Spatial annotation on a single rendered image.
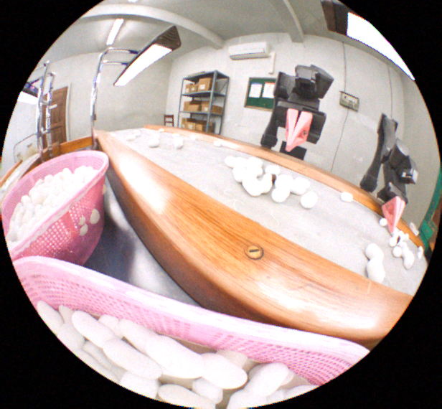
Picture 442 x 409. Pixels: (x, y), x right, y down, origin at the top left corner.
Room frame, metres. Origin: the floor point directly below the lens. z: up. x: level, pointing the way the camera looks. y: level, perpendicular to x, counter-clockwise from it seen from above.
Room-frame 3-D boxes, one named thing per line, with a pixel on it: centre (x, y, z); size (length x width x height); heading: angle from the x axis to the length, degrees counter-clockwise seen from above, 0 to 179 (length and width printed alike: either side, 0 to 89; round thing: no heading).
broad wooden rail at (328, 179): (0.43, -0.14, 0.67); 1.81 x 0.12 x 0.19; 58
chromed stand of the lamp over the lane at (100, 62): (0.42, 0.51, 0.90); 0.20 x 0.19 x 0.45; 58
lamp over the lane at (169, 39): (0.49, 0.46, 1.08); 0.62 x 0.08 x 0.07; 58
